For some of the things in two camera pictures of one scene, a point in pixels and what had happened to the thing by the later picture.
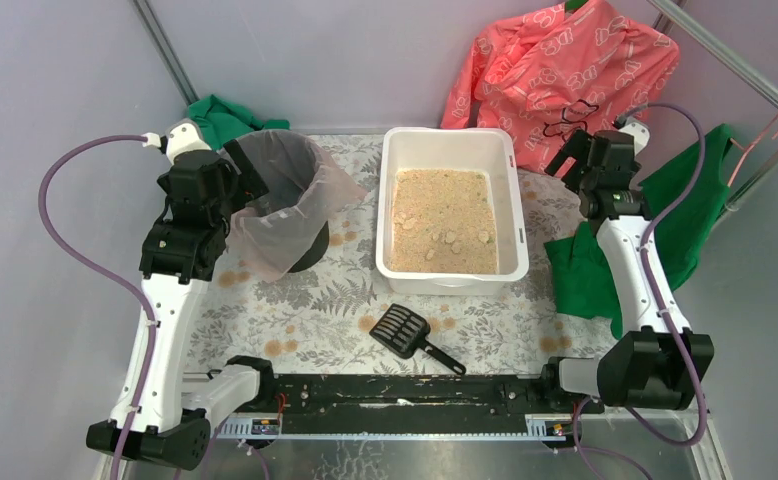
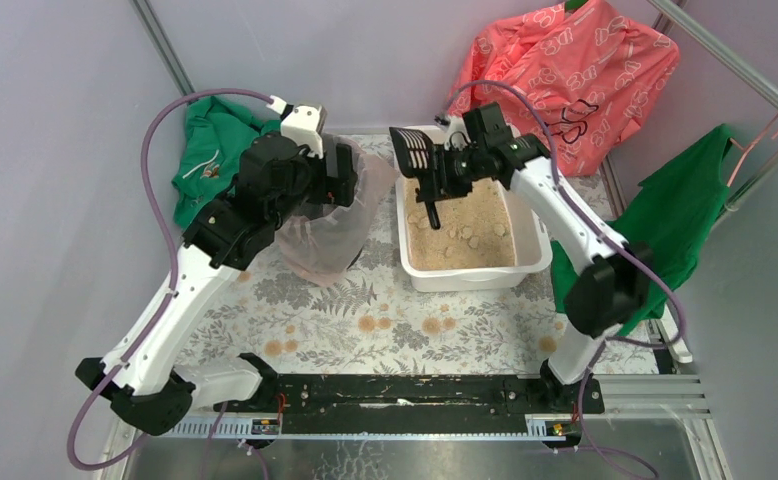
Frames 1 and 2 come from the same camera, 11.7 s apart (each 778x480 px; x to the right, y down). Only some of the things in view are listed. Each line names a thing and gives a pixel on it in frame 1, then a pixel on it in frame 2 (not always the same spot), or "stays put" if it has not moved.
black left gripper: (231, 176) to (341, 175)
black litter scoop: (404, 332) to (416, 157)
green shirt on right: (582, 283) stays put
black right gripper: (575, 148) to (443, 168)
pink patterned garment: (550, 75) stays put
